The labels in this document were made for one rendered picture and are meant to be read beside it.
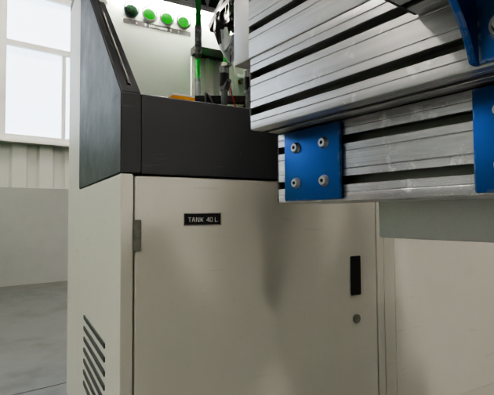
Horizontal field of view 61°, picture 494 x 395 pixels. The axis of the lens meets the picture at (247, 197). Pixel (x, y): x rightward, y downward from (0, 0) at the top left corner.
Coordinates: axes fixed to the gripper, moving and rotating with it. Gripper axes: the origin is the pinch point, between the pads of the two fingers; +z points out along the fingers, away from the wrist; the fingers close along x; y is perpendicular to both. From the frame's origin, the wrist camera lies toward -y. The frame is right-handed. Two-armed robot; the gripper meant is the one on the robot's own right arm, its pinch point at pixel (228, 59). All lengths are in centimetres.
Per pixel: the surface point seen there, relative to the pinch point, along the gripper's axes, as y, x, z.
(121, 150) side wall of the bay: 23, -35, 32
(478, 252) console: 23, 77, 57
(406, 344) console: 23, 43, 80
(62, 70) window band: -391, -8, -118
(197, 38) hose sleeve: 5.1, -11.5, -1.5
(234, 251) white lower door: 23, -10, 52
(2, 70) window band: -382, -64, -105
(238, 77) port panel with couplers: -30.6, 19.5, -7.0
